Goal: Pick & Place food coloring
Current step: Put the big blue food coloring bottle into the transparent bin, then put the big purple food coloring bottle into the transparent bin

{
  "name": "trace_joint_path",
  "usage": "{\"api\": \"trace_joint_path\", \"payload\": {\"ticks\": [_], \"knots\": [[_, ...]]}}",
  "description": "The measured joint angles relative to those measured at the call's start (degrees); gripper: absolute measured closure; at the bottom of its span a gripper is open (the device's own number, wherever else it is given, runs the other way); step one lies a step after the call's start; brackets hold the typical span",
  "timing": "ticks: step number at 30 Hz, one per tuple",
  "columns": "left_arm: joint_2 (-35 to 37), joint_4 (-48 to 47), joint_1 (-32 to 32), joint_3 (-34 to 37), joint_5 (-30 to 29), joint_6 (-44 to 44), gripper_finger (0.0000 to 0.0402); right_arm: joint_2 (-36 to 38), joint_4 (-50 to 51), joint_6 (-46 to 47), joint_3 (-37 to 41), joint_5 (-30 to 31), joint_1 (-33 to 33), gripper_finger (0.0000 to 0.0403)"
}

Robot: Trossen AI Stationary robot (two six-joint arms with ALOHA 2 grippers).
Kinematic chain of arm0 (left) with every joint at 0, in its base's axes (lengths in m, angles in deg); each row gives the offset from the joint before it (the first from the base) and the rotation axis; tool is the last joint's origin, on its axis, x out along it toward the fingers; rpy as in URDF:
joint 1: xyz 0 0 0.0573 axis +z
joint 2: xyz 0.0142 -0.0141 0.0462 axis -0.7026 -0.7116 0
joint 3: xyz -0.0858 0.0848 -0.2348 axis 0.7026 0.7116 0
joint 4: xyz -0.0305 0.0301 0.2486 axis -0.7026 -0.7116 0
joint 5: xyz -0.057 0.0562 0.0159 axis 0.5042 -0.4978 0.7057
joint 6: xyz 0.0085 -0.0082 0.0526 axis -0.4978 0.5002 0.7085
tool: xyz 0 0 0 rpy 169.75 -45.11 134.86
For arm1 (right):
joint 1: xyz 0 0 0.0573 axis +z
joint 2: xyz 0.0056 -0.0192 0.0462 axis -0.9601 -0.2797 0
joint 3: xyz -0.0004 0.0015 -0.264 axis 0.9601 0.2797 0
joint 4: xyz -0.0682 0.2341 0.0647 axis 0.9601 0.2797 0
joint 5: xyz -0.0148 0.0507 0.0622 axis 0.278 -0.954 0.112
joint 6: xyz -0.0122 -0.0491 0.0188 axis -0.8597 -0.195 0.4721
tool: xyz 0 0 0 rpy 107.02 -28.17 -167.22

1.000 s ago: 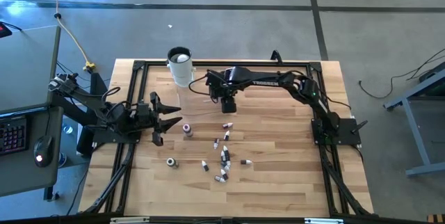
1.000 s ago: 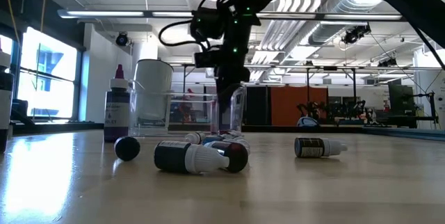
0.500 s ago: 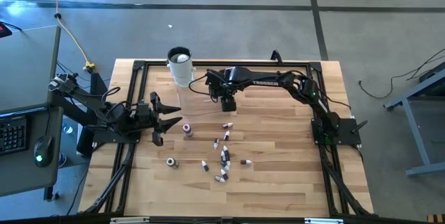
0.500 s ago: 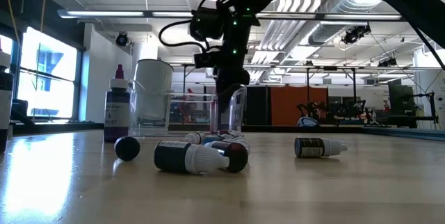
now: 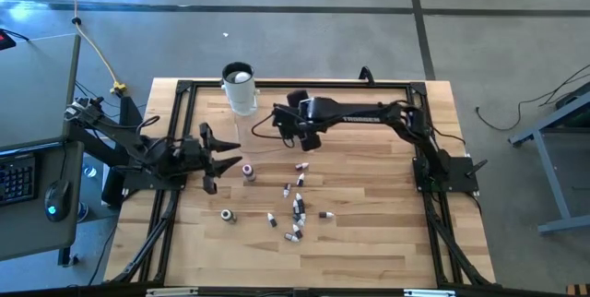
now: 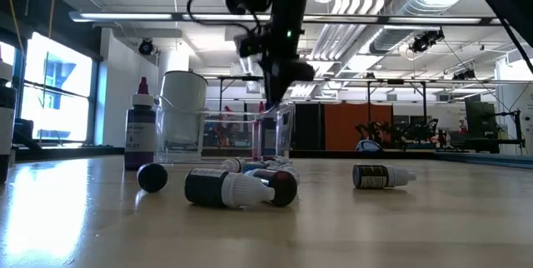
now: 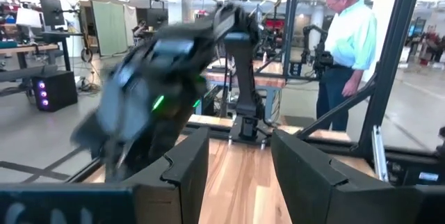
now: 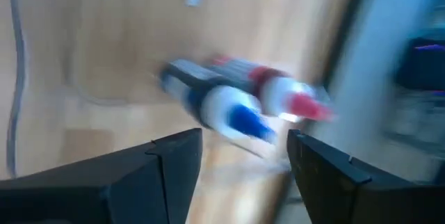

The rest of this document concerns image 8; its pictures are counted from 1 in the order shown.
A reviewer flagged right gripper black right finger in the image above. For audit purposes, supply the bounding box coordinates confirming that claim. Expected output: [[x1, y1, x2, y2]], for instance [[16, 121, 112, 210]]
[[286, 129, 445, 224]]

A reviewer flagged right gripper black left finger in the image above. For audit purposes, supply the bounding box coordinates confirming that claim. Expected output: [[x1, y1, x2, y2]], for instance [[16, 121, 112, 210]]
[[0, 128, 204, 224]]

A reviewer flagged red-capped marker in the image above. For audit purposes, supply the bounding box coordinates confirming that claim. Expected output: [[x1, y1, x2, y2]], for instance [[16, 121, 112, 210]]
[[208, 55, 334, 122]]

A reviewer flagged blue-capped marker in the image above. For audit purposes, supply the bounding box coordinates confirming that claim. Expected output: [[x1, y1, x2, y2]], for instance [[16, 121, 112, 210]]
[[158, 59, 279, 147]]

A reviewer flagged black aluminium table frame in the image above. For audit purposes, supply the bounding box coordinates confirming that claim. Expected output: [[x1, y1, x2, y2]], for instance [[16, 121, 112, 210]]
[[319, 0, 375, 86]]

